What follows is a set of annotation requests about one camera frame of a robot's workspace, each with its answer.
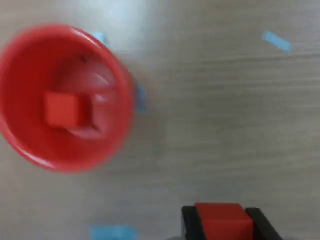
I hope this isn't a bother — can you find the small pale blue tape mark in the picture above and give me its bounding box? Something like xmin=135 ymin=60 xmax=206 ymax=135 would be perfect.
xmin=260 ymin=29 xmax=293 ymax=54

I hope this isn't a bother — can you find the pale blue tape patch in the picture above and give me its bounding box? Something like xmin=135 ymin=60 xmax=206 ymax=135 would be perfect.
xmin=90 ymin=31 xmax=110 ymax=49
xmin=89 ymin=224 xmax=139 ymax=240

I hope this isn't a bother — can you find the red plastic bin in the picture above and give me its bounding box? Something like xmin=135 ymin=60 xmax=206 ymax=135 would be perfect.
xmin=0 ymin=22 xmax=138 ymax=175

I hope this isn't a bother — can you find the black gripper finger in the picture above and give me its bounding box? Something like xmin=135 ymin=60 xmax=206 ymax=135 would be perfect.
xmin=245 ymin=207 xmax=284 ymax=240
xmin=181 ymin=205 xmax=207 ymax=240

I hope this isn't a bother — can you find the red cube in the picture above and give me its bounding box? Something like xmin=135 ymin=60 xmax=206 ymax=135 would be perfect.
xmin=194 ymin=202 xmax=254 ymax=240
xmin=44 ymin=91 xmax=94 ymax=129

